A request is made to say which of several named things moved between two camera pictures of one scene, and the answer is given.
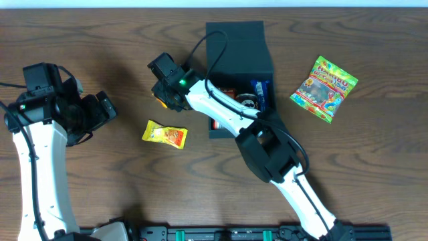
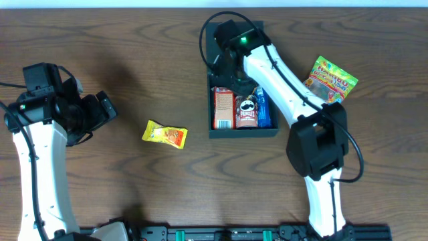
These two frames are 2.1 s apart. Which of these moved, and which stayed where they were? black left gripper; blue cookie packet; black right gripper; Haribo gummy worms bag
Moved: black right gripper
Stayed: Haribo gummy worms bag; blue cookie packet; black left gripper
